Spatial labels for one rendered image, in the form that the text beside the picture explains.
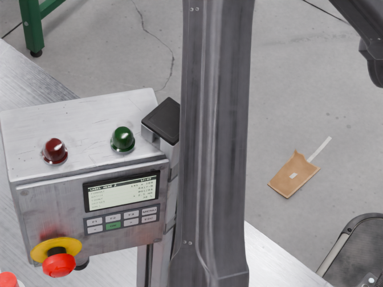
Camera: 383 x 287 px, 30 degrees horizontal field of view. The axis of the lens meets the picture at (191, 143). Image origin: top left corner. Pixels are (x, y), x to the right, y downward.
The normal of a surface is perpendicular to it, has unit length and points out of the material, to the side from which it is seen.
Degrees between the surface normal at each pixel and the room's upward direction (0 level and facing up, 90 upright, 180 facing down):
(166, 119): 0
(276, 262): 0
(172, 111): 0
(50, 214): 90
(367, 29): 111
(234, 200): 56
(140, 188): 90
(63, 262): 51
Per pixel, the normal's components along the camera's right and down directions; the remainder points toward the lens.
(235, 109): 0.74, 0.07
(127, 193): 0.26, 0.80
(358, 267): 0.07, -0.58
